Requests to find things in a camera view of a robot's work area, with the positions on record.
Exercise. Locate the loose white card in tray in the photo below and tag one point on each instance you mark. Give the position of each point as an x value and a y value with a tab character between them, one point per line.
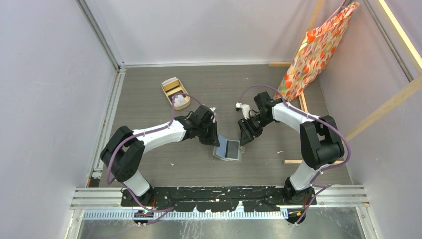
179	100

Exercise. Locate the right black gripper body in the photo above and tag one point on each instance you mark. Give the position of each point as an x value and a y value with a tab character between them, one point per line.
256	122

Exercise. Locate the wooden frame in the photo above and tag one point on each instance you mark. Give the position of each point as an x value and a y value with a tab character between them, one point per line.
371	87

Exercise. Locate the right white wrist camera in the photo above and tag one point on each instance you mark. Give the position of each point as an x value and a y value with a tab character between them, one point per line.
244	108

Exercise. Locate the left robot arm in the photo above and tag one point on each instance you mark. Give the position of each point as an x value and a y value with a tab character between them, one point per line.
124	151

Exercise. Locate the aluminium rail frame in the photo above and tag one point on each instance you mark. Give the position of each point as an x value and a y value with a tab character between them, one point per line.
105	203

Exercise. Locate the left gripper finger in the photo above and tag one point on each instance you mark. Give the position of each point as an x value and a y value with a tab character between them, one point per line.
214	140
207	139

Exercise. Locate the gold oval tray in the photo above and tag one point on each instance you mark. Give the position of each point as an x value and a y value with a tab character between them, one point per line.
176	91

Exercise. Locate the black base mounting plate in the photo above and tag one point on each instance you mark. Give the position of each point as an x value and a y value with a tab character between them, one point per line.
219	199

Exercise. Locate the beige card holder wallet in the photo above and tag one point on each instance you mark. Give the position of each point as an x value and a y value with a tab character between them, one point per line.
219	152

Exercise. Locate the orange floral fabric bag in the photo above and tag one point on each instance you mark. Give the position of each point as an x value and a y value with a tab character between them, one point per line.
314	53

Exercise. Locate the black VIP credit card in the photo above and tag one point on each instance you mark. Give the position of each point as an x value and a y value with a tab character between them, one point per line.
233	150

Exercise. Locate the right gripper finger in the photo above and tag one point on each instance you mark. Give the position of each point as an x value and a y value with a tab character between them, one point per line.
246	137
254	133

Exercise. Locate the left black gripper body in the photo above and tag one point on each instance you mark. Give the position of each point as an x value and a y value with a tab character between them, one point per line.
205	129

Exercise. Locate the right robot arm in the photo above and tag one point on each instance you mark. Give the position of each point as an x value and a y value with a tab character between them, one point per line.
320	144

